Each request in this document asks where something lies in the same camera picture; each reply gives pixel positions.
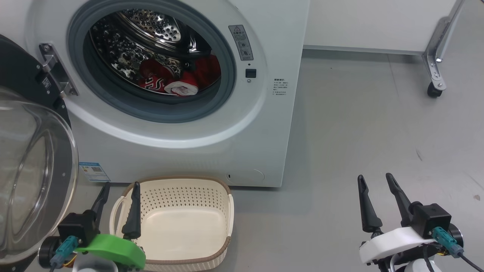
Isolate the red and white garment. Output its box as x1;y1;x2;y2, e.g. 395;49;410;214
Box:
138;55;222;97

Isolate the grey warning sticker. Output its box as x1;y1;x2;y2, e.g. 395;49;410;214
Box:
228;25;254;61

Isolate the white front-loading washing machine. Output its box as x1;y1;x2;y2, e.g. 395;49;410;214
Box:
23;0;310;188

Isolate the round glass washing machine door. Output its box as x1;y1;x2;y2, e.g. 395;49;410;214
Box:
0;34;80;272

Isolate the teal-plug left camera cable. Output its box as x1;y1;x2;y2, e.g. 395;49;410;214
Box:
49;236;79;272

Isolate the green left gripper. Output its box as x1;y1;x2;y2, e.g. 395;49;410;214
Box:
74;181;146;272

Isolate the grey rubber door gasket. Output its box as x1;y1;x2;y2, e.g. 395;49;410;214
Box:
67;0;237;123

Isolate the silver metal stand leg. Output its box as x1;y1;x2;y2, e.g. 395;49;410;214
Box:
422;0;465;91

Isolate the teal-plug right camera cable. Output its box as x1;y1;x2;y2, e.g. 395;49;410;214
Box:
432;227;484;272

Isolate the teal-plug camera cable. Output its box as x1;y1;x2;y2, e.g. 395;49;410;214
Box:
432;227;484;272
49;236;79;272

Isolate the blue energy label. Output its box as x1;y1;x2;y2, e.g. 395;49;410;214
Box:
79;162;111;183

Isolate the perforated steel drum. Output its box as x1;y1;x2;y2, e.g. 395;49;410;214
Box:
90;8;222;95

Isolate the cream perforated laundry basket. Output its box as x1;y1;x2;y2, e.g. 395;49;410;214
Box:
110;176;235;272

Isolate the silver door hinge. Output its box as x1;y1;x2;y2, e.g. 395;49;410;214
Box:
39;43;79;98

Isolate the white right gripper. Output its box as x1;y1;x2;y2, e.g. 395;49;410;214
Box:
357;173;436;264

